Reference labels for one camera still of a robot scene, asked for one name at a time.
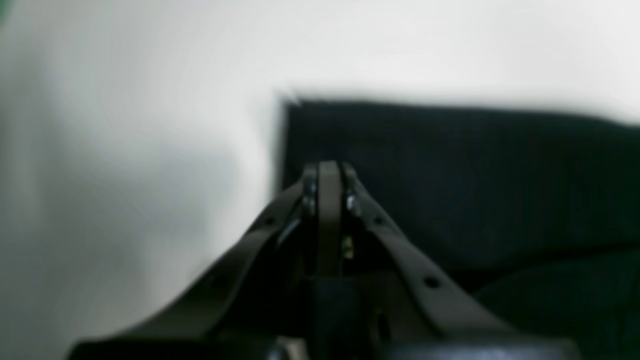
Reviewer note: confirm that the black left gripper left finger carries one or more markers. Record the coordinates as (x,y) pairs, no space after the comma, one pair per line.
(262,300)

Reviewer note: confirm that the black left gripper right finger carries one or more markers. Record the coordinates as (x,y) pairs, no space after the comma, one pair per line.
(416,310)

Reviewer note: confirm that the black T-shirt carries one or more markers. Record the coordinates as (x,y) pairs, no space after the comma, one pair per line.
(537,214)

